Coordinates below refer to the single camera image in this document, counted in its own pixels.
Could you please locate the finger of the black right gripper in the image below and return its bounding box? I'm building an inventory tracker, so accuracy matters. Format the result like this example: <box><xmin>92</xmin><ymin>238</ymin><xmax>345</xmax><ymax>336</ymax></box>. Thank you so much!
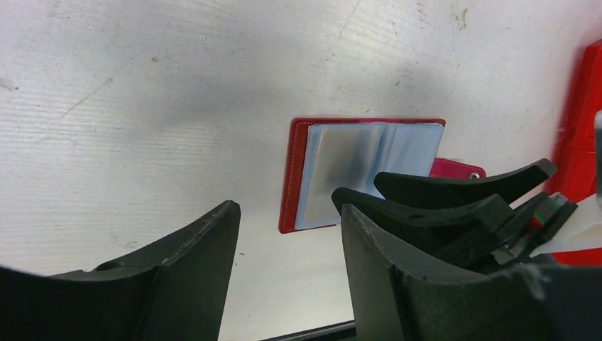
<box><xmin>374</xmin><ymin>158</ymin><xmax>558</xmax><ymax>209</ymax></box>
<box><xmin>332</xmin><ymin>188</ymin><xmax>515</xmax><ymax>264</ymax></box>

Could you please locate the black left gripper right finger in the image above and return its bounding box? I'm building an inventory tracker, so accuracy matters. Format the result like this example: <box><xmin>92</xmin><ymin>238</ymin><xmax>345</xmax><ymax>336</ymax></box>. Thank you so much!
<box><xmin>341</xmin><ymin>205</ymin><xmax>601</xmax><ymax>340</ymax></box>

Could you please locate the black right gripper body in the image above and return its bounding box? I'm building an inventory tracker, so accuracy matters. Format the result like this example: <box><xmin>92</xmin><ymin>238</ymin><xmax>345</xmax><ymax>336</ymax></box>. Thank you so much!
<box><xmin>491</xmin><ymin>192</ymin><xmax>578</xmax><ymax>264</ymax></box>

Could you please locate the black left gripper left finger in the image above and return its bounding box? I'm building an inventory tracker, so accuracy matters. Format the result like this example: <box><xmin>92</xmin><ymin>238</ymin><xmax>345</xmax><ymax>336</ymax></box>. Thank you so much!
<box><xmin>1</xmin><ymin>200</ymin><xmax>241</xmax><ymax>340</ymax></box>

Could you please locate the red leather card holder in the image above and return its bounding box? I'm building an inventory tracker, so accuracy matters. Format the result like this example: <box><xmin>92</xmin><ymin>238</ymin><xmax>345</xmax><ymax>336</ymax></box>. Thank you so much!
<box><xmin>278</xmin><ymin>117</ymin><xmax>486</xmax><ymax>234</ymax></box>

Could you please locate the red plastic divided tray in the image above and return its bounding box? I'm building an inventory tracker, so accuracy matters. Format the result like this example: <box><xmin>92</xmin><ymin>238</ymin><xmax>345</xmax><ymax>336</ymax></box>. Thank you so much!
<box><xmin>543</xmin><ymin>40</ymin><xmax>602</xmax><ymax>267</ymax></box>

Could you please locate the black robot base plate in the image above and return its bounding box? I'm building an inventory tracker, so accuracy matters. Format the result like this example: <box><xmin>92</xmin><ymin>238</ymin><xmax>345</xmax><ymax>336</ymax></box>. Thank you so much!
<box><xmin>263</xmin><ymin>320</ymin><xmax>357</xmax><ymax>341</ymax></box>

